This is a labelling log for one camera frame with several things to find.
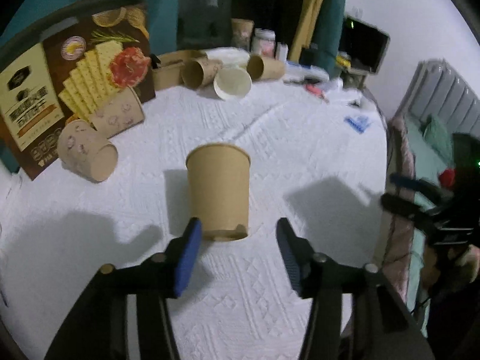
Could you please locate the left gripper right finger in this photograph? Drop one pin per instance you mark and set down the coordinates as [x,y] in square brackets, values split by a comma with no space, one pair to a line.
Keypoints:
[355,312]

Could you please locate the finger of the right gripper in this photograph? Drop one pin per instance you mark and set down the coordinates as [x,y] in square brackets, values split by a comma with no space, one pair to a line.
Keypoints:
[396,205]
[433,193]

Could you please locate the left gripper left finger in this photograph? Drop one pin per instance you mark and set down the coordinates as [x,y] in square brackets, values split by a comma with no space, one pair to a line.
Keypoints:
[96,326]

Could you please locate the plain kraft paper cup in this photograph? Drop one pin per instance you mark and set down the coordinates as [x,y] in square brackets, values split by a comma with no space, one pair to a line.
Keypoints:
[219,186]

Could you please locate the floral cup lying front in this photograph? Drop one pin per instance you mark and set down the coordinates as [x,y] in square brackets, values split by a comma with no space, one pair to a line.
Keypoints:
[86,152]

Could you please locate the floral cup lying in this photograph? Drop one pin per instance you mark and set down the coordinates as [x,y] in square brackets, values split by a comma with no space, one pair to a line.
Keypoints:
[86,152]
[121,112]

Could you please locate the kraft cup lying right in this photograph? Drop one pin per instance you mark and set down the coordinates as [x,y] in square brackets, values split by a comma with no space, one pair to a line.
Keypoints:
[265,68]

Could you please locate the white paper cup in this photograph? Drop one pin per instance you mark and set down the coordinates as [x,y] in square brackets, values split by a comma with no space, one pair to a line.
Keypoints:
[232,83]

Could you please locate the floral cup lying back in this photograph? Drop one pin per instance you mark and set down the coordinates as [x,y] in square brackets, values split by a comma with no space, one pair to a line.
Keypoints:
[121,112]

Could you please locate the upright kraft cup background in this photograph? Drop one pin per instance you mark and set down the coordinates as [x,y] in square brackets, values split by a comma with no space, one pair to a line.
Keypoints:
[242,30]

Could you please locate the kraft cup by cardboard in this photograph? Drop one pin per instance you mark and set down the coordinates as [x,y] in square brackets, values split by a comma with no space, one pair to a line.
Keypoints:
[199,72]

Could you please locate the blue white packet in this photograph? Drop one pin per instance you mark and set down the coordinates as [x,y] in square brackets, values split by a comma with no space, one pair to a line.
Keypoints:
[359,123]

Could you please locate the pink small object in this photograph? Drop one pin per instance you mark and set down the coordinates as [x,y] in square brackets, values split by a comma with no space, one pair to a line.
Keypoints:
[317,92]

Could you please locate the black monitor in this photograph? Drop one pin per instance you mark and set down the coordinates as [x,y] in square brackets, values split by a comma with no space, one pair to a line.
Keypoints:
[364,44]

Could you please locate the white charger adapter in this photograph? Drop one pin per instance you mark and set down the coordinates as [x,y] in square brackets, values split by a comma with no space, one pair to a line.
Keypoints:
[282,52]

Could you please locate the white-lidded jar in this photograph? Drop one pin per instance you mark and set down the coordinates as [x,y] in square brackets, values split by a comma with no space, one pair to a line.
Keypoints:
[263,42]

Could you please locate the stack of white paper plates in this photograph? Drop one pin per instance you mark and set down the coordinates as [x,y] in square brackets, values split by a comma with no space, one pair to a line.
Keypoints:
[230,56]

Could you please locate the small cardboard box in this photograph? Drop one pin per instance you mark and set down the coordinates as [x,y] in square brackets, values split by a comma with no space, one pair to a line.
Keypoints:
[167,68]

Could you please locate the cracker box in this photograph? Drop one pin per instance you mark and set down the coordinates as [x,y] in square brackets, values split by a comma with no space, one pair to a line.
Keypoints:
[71,72]

